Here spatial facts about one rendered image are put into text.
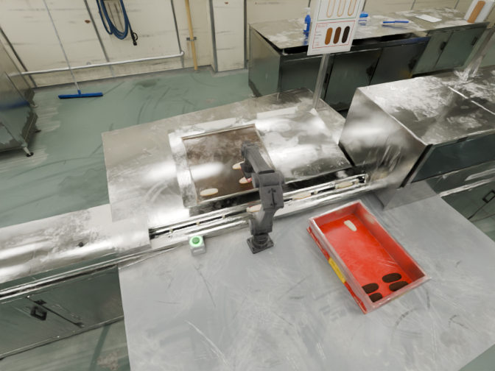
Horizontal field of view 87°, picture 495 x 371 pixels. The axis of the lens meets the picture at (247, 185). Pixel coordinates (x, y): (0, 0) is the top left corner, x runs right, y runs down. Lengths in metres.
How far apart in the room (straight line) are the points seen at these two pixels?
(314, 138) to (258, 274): 0.97
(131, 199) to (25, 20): 3.60
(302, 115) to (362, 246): 0.98
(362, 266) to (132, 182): 1.38
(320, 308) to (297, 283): 0.14
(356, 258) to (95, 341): 1.77
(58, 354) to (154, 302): 1.16
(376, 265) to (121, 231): 1.24
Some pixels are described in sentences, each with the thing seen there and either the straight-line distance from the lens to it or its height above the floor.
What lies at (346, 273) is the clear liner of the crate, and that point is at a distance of 1.27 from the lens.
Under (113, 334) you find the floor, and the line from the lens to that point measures 2.25.
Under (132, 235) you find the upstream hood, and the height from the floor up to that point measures 0.92.
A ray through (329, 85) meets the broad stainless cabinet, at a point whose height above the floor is 0.54.
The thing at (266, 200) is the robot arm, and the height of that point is 1.31.
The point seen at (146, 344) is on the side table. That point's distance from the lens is 1.27.
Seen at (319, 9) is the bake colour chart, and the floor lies 1.55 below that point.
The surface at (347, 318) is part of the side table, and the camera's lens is 1.31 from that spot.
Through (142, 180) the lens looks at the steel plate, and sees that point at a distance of 1.75.
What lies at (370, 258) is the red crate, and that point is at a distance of 1.46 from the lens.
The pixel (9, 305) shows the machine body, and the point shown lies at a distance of 1.76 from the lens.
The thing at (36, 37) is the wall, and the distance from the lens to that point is 4.93.
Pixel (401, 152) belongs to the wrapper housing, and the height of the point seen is 1.19.
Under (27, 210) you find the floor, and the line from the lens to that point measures 3.24.
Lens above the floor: 2.01
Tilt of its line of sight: 48 degrees down
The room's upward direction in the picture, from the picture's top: 1 degrees clockwise
